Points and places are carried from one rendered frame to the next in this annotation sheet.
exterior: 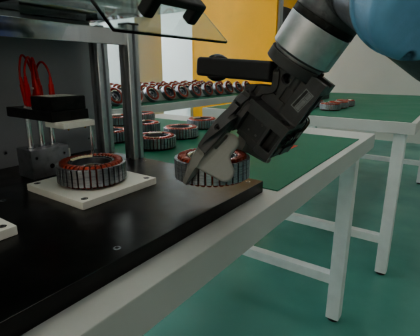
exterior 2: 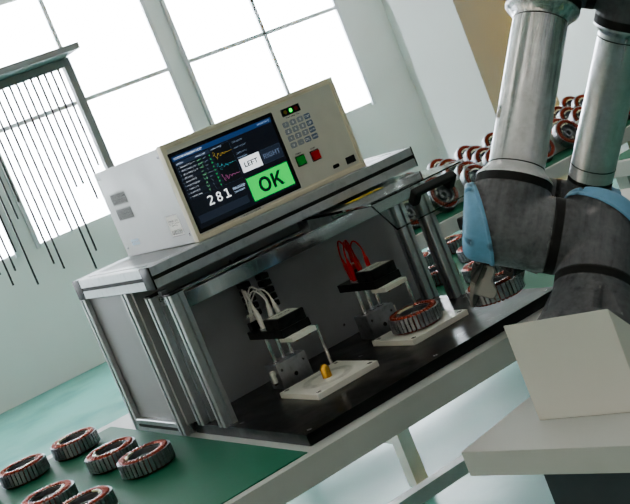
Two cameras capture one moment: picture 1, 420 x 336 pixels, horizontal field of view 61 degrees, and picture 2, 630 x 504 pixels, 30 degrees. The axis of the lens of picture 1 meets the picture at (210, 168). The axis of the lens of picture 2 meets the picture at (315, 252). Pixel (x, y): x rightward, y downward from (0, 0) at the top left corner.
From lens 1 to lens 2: 181 cm
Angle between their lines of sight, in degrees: 26
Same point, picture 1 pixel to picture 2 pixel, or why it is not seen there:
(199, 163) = (474, 290)
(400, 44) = not seen: hidden behind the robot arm
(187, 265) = (479, 356)
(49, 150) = (379, 311)
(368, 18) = not seen: hidden behind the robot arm
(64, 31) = (364, 213)
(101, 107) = (411, 255)
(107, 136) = (426, 282)
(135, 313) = (450, 382)
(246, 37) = not seen: outside the picture
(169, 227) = (467, 338)
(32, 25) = (342, 221)
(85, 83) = (391, 236)
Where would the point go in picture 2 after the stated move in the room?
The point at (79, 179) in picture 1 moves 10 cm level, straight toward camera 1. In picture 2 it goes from (406, 325) to (409, 336)
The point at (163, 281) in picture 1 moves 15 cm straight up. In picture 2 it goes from (463, 365) to (434, 290)
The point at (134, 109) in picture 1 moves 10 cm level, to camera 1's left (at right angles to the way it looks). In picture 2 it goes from (440, 251) to (400, 264)
